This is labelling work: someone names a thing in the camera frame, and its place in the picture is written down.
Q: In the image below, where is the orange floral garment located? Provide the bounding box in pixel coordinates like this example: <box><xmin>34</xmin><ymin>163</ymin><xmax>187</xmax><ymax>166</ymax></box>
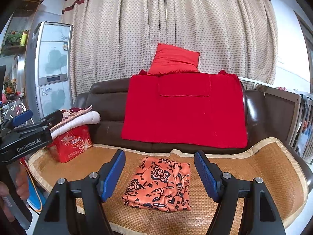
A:
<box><xmin>122</xmin><ymin>156</ymin><xmax>191</xmax><ymax>213</ymax></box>

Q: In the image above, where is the person's left hand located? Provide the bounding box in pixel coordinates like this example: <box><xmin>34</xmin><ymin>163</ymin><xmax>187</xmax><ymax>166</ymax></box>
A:
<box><xmin>1</xmin><ymin>162</ymin><xmax>32</xmax><ymax>230</ymax></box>

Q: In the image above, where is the maroon floral folded blanket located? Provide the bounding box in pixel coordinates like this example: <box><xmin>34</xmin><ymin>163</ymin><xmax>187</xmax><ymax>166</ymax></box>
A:
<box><xmin>61</xmin><ymin>106</ymin><xmax>92</xmax><ymax>124</ymax></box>

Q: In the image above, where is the clear plastic wrapped item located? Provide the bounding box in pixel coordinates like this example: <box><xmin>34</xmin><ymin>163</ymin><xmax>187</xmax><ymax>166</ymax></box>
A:
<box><xmin>1</xmin><ymin>98</ymin><xmax>27</xmax><ymax>121</ymax></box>

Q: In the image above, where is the red gift box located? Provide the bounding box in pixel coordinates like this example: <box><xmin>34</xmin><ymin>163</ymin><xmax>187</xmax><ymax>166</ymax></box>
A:
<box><xmin>47</xmin><ymin>125</ymin><xmax>93</xmax><ymax>163</ymax></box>

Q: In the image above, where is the blue yellow plastic jug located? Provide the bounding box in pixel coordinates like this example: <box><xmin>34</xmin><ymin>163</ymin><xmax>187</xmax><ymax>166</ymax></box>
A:
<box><xmin>28</xmin><ymin>174</ymin><xmax>46</xmax><ymax>213</ymax></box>

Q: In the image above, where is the white quilted folded blanket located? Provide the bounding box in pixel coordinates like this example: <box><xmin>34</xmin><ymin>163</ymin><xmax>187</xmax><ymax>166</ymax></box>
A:
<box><xmin>50</xmin><ymin>111</ymin><xmax>101</xmax><ymax>139</ymax></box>

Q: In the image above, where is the dark brown leather sofa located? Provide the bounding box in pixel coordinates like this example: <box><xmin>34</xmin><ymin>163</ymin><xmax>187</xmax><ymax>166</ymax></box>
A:
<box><xmin>74</xmin><ymin>79</ymin><xmax>312</xmax><ymax>190</ymax></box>

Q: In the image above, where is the wooden display cabinet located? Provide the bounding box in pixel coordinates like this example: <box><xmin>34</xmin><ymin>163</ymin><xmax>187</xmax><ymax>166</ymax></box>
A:
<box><xmin>1</xmin><ymin>0</ymin><xmax>44</xmax><ymax>102</ymax></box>

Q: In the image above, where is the red blanket on sofa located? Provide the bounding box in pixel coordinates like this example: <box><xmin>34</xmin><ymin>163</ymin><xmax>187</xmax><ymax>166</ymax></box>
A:
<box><xmin>121</xmin><ymin>71</ymin><xmax>248</xmax><ymax>149</ymax></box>

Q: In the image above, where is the beige dotted curtain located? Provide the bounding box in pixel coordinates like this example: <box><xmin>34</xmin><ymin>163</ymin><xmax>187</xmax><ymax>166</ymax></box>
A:
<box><xmin>62</xmin><ymin>0</ymin><xmax>278</xmax><ymax>97</ymax></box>

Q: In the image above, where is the red pillow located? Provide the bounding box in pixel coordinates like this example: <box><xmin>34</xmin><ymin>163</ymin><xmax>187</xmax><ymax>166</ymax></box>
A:
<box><xmin>148</xmin><ymin>43</ymin><xmax>200</xmax><ymax>76</ymax></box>

